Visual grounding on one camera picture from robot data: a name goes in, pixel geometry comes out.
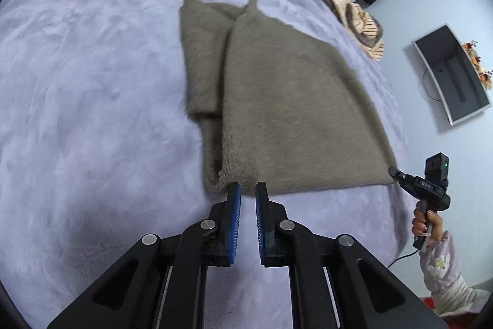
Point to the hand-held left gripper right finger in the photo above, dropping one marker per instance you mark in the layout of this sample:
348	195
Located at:
261	228

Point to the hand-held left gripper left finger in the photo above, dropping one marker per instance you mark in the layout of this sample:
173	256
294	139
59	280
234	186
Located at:
232	228

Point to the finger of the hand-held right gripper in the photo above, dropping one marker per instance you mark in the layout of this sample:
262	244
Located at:
397	175

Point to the brown knit sweater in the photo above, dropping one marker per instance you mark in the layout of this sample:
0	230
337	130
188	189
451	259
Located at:
292	105

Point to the person's right hand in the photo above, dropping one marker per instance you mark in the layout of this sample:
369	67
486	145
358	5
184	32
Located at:
433	227

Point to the orange flower decoration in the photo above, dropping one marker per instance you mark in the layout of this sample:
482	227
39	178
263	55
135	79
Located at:
481	63

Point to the lilac fleece blanket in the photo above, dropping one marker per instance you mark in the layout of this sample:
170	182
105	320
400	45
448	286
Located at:
96	101

